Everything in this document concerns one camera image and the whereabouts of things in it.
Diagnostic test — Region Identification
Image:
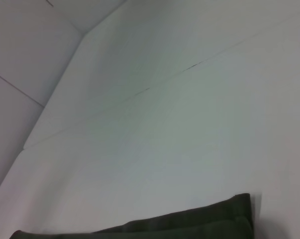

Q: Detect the dark green FREE! t-shirt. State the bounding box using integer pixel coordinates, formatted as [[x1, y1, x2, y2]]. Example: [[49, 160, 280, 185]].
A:
[[9, 193, 255, 239]]

